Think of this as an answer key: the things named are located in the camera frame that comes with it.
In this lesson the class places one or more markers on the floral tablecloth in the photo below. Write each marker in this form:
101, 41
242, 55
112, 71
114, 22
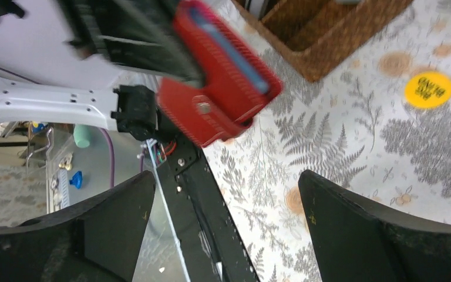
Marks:
353, 127

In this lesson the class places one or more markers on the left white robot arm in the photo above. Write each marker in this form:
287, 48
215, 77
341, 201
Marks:
129, 109

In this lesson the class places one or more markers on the red card holder wallet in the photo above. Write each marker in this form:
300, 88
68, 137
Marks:
237, 83

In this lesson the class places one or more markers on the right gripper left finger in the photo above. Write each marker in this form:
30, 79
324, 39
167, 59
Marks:
97, 239

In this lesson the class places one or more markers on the yellow big blind button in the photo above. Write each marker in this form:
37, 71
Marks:
428, 90

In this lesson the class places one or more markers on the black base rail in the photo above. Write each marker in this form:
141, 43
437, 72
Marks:
208, 239

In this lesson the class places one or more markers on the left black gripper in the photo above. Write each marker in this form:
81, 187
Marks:
132, 34

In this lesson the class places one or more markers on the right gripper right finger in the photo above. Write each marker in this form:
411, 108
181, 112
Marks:
358, 239

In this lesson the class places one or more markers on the brown wicker basket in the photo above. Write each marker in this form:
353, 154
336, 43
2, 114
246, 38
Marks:
314, 37

